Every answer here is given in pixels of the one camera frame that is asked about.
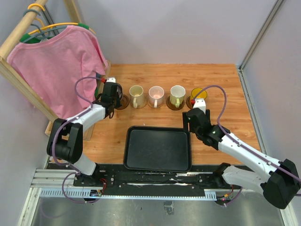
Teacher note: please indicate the dark wooden coaster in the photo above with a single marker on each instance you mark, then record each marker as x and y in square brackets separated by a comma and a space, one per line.
[124, 102]
[190, 102]
[173, 107]

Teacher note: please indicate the yellow clothes hanger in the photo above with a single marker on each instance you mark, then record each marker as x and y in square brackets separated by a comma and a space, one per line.
[47, 26]

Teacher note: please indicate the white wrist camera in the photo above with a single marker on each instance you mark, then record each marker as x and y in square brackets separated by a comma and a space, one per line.
[111, 79]
[200, 104]

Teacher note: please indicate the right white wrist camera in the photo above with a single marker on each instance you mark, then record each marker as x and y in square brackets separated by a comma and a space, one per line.
[200, 104]

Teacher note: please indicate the cream yellow mug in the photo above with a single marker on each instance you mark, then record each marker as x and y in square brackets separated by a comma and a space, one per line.
[136, 96]

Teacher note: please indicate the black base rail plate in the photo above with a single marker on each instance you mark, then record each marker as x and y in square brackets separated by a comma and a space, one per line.
[119, 180]

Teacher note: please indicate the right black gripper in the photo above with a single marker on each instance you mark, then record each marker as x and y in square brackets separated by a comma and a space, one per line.
[186, 122]

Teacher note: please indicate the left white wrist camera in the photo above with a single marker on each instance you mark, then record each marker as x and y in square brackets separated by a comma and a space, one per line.
[111, 79]

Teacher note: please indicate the aluminium frame post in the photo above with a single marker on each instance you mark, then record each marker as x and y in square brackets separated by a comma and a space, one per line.
[264, 28]

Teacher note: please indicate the pink t-shirt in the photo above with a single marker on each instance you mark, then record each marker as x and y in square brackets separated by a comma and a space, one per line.
[62, 70]

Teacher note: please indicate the pink mug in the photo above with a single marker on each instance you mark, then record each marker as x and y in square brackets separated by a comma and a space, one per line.
[156, 97]

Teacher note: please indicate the purple mug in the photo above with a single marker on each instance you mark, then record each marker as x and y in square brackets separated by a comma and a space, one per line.
[119, 91]

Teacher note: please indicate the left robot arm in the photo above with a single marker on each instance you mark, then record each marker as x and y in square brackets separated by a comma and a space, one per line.
[66, 138]

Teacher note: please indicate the grey clothes hanger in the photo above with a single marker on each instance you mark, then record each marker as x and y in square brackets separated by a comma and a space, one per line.
[41, 34]

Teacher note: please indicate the wooden clothes rack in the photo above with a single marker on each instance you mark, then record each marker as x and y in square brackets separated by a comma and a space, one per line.
[17, 81]

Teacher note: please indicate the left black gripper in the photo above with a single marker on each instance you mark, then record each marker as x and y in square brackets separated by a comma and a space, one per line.
[118, 104]

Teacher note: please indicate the yellow transparent cup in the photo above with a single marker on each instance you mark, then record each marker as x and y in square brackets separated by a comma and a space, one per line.
[198, 93]

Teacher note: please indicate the pale green mug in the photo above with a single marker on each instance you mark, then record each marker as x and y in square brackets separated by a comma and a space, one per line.
[177, 94]

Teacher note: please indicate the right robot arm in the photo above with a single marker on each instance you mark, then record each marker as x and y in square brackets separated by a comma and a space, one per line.
[278, 181]

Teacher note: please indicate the black plastic tray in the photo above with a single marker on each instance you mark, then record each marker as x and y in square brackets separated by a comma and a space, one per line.
[158, 149]

